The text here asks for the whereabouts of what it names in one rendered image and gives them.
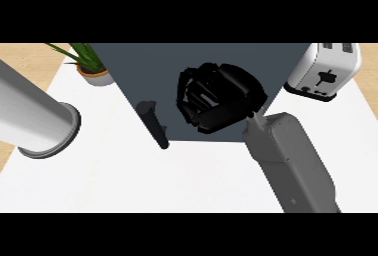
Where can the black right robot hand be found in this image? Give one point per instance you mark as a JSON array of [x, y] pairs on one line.
[[226, 100]]

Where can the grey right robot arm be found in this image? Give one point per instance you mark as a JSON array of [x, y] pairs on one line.
[[290, 163]]

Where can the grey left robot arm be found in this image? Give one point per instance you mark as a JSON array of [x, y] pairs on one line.
[[34, 116]]

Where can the dark grey cabinet door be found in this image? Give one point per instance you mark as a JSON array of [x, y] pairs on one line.
[[163, 73]]

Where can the white toaster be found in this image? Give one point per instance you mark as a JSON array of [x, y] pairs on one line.
[[325, 70]]

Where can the potted green plant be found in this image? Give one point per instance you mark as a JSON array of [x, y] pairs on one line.
[[90, 65]]

